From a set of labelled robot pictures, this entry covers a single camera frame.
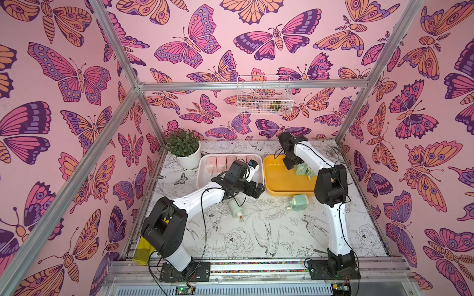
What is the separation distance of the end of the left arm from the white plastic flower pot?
13.6 inches

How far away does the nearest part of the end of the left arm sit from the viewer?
64cm

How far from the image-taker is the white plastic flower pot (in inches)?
38.7
